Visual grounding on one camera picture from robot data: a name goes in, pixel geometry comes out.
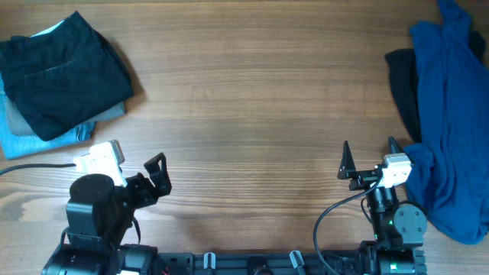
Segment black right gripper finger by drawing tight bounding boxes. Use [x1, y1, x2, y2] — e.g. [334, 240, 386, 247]
[387, 136, 404, 154]
[337, 141, 357, 180]

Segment black shorts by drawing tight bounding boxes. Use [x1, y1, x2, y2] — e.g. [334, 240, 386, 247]
[1, 12, 134, 141]

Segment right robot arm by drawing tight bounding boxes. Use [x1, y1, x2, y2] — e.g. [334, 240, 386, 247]
[333, 137, 427, 275]

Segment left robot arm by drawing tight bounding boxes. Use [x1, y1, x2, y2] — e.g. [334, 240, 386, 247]
[41, 153, 172, 275]

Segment dark blue garment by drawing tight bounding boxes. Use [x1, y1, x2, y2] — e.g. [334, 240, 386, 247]
[406, 1, 488, 244]

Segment black garment under blue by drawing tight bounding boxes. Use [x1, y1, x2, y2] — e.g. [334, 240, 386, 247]
[385, 25, 488, 147]

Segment folded light blue jeans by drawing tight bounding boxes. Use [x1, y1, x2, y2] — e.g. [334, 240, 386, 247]
[1, 21, 95, 159]

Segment folded grey trousers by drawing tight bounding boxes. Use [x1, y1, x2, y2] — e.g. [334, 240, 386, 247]
[1, 89, 127, 141]

